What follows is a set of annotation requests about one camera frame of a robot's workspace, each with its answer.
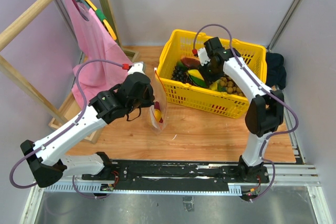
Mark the yellow plastic shopping basket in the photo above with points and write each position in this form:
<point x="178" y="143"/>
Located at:
<point x="181" y="44"/>

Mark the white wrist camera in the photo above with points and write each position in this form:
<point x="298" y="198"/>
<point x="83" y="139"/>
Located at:
<point x="202" y="55"/>
<point x="135" y="67"/>

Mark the black cloth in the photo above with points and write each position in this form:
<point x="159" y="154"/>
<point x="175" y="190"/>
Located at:
<point x="276" y="72"/>

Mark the pink shirt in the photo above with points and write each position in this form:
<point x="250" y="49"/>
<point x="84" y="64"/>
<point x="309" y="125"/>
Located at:
<point x="96" y="43"/>

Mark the aluminium frame post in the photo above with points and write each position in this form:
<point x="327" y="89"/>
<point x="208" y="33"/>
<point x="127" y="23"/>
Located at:
<point x="68" y="28"/>
<point x="284" y="23"/>

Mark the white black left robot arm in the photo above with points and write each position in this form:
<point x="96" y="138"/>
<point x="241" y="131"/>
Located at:
<point x="47" y="158"/>

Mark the green lime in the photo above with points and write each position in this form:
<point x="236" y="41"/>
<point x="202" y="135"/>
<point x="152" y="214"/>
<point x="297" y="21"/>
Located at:
<point x="179" y="64"/>

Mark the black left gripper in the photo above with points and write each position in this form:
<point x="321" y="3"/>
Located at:
<point x="150" y="98"/>

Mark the aluminium frame post left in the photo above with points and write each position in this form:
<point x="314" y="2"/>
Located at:
<point x="68" y="28"/>

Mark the wooden clothes rack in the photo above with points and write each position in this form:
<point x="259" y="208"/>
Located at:
<point x="45" y="57"/>

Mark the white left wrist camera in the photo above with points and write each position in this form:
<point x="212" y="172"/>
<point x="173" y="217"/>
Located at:
<point x="135" y="67"/>

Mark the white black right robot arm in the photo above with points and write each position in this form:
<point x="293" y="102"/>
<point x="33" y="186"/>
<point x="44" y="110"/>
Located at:
<point x="265" y="111"/>

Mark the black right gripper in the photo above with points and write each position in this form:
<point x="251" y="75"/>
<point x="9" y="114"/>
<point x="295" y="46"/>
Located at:
<point x="209" y="79"/>

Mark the purple sweet potato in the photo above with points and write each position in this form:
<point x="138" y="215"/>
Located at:
<point x="157" y="106"/>

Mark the brown glazed hot dog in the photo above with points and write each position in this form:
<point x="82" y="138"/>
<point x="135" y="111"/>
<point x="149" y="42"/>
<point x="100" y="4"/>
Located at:
<point x="191" y="62"/>

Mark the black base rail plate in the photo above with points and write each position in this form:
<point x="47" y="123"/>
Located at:
<point x="174" y="176"/>

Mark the clear zip bag orange zipper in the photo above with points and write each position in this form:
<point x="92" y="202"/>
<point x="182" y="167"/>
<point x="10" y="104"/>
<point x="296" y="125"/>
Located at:
<point x="160" y="96"/>

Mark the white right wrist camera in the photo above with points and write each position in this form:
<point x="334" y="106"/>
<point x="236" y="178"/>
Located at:
<point x="202" y="55"/>

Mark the green watermelon slice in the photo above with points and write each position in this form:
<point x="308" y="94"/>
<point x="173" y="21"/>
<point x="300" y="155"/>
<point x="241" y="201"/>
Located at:
<point x="196" y="81"/>

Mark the dark purple grape bunch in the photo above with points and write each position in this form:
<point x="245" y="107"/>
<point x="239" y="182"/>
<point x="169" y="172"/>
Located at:
<point x="180" y="74"/>

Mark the yellow green clothes hanger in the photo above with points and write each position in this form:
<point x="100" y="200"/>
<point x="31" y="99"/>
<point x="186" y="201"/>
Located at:
<point x="99" y="13"/>

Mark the brown longan bunch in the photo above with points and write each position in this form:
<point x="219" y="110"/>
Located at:
<point x="226" y="84"/>

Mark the aluminium frame post right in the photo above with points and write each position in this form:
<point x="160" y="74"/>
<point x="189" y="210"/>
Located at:
<point x="284" y="23"/>

